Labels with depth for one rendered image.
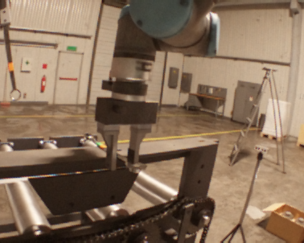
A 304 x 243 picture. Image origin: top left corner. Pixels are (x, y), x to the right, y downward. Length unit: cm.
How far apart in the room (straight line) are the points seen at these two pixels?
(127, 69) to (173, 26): 20
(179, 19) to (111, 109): 25
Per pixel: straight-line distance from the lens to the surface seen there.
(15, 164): 49
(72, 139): 162
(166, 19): 31
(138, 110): 52
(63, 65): 1002
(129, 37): 49
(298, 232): 255
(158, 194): 104
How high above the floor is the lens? 135
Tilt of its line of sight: 10 degrees down
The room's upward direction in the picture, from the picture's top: 7 degrees clockwise
